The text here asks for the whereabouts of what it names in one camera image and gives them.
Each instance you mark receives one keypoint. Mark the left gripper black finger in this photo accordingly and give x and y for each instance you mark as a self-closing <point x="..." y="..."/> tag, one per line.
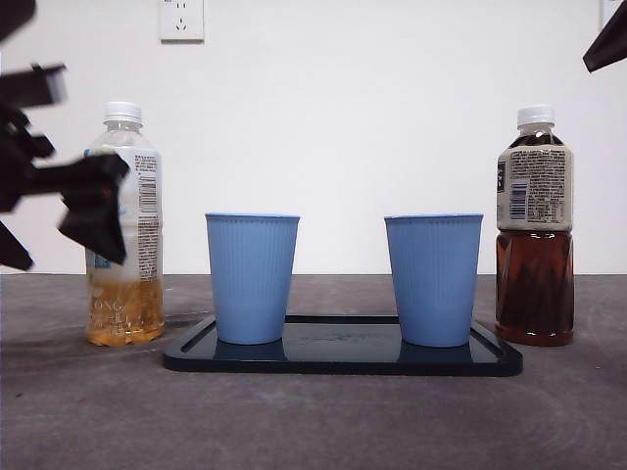
<point x="93" y="205"/>
<point x="29" y="88"/>

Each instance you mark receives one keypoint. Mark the dark tea bottle beige label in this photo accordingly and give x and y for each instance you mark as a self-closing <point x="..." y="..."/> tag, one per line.
<point x="534" y="294"/>

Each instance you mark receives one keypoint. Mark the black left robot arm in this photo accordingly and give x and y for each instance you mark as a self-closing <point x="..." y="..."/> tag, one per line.
<point x="12" y="166"/>

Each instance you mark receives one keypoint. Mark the dark blue rectangular tray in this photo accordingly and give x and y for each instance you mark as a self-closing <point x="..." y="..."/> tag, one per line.
<point x="343" y="360"/>

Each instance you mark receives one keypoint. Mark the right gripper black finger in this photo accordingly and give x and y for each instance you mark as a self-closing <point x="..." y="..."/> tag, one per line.
<point x="610" y="46"/>

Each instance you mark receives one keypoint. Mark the pale tea bottle white label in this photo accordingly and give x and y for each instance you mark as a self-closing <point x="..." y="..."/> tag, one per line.
<point x="142" y="220"/>

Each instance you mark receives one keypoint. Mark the white wall socket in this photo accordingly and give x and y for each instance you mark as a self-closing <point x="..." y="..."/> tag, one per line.
<point x="182" y="22"/>
<point x="607" y="12"/>

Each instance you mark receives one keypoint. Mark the blue ribbed cup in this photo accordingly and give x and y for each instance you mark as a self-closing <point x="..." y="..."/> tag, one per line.
<point x="251" y="279"/>
<point x="433" y="279"/>

